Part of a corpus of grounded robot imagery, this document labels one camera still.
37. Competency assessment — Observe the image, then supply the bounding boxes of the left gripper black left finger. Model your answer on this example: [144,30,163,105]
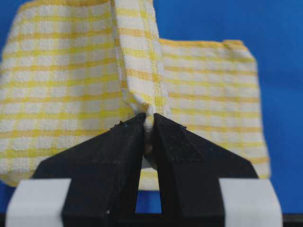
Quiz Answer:
[5,113,146,227]

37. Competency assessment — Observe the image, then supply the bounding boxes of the blue table cloth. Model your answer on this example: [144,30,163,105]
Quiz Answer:
[0,0,303,213]

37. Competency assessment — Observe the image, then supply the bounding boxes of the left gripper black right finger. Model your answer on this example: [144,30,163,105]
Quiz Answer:
[153,113,284,227]

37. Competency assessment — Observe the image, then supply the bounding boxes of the yellow checked towel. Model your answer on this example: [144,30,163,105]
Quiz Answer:
[0,0,270,191]

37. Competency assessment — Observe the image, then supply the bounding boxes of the black aluminium table frame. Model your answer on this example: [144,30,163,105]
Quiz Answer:
[0,212,303,227]

